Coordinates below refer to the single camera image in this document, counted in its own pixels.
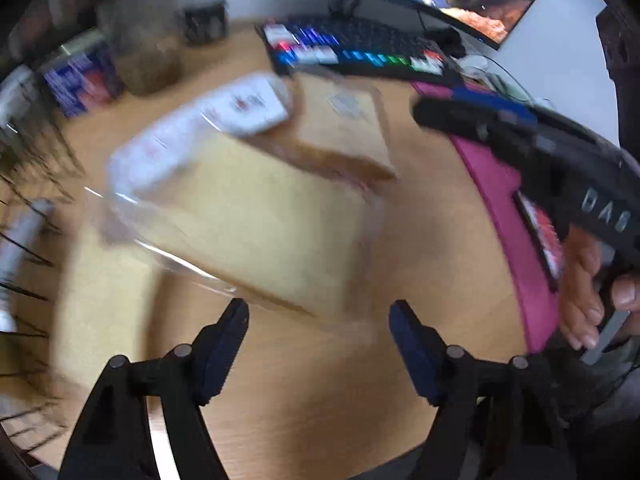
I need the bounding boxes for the bagged bread slice with desiccant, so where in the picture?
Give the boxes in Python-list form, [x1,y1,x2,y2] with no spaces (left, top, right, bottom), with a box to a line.
[288,72,398,182]

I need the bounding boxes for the person's right hand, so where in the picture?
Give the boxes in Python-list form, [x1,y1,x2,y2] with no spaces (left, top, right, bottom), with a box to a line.
[558,226,639,350]

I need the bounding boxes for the smartphone on mat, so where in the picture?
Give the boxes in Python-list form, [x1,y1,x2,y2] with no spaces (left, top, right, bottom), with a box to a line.
[513,190,564,292]

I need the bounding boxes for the pink desk mat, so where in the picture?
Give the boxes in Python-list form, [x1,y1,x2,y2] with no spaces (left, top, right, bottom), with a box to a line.
[413,82,558,351]

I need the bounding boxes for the RGB mechanical keyboard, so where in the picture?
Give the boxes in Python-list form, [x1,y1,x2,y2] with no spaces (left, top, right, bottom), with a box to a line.
[256,16,463,88]

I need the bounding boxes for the small black jar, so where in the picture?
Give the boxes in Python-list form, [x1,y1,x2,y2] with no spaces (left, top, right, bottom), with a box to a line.
[182,0,228,46]

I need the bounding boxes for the blue luncheon meat can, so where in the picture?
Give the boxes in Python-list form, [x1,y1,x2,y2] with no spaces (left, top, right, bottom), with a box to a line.
[40,41,124,118]

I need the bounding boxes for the clear glass tea jar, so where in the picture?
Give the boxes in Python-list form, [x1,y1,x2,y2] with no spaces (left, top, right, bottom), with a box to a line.
[98,0,182,96]

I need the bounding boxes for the black wire basket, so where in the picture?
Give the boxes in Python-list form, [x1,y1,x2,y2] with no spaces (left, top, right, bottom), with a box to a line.
[1,104,84,456]

